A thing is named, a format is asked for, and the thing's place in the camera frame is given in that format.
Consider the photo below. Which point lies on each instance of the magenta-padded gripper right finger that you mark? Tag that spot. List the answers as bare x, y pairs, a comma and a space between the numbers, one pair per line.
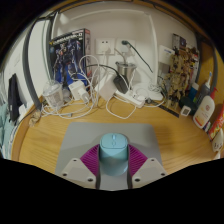
151, 172

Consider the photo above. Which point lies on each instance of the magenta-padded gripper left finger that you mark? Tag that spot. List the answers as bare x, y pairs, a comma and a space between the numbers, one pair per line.
75, 173

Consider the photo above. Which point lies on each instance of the light blue computer mouse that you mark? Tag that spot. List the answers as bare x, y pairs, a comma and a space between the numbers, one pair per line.
114, 153

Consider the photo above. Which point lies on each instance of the grey mouse pad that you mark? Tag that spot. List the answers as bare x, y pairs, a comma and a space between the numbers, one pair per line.
83, 136

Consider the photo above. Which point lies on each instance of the flat black strip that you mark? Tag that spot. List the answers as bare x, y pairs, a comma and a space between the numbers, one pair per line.
173, 111

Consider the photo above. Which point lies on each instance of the small white square clock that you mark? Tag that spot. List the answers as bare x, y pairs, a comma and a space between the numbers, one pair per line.
185, 111

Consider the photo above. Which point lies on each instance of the white printed mug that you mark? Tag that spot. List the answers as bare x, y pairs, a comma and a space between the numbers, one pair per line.
218, 143

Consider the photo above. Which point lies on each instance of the white power strip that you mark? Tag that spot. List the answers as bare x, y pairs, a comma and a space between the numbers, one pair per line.
131, 98

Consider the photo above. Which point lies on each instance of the white pump bottle red cap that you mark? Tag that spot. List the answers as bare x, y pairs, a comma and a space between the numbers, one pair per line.
204, 113

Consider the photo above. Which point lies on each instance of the white flat device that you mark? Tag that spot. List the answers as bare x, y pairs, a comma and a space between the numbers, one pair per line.
150, 91

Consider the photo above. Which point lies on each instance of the clear plastic cup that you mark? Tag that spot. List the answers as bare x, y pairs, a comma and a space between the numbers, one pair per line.
53, 95

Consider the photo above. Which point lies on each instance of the red chips can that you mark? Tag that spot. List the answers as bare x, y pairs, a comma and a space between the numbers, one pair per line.
218, 125

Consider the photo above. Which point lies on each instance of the small white charger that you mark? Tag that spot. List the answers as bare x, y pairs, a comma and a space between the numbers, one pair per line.
78, 90

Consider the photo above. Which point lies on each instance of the bed with teal bedding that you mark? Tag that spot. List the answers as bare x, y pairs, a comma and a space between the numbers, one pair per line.
4, 126

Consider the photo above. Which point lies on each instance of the large white adapter block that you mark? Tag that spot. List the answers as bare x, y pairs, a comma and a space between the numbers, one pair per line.
106, 88

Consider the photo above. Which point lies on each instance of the black power adapter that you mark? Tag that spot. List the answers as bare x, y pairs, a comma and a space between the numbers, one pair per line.
120, 84

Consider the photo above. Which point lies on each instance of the brown tree figurine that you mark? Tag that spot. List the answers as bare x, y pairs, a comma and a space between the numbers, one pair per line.
175, 80
190, 70

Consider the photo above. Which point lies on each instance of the black backpack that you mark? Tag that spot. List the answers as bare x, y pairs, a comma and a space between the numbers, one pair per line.
15, 96

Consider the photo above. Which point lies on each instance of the steel cup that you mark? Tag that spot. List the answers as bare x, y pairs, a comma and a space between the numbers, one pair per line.
126, 70

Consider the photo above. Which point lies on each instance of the robot model kit box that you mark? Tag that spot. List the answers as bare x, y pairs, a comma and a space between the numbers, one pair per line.
66, 53

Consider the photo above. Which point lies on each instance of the colourful poster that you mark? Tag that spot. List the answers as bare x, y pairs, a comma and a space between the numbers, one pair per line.
178, 40

